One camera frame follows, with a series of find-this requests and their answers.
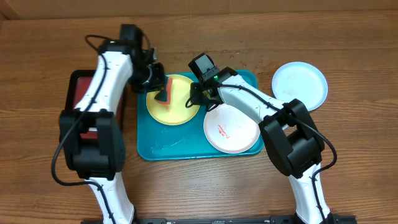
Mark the orange sponge with green scourer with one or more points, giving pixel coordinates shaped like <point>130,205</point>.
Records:
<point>163,97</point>

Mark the yellow-green plate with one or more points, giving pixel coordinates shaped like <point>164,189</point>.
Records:
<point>172,112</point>

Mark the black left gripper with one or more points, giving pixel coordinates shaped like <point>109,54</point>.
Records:
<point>157,84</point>

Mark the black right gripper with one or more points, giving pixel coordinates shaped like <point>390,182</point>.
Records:
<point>194,94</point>

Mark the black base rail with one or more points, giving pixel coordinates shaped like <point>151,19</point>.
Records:
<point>276,219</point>

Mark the blue plastic tray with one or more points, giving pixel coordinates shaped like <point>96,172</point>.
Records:
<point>158,142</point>

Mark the black tray with red water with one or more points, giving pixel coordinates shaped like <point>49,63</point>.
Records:
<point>78,85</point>

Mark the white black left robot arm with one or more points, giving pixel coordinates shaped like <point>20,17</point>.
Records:
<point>91,149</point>

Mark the light blue plate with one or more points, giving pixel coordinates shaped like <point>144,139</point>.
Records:
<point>302,81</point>

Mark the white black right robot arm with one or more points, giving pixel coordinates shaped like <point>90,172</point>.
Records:
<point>293,143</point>

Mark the white pink plate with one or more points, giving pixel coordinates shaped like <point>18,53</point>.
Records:
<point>229,130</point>

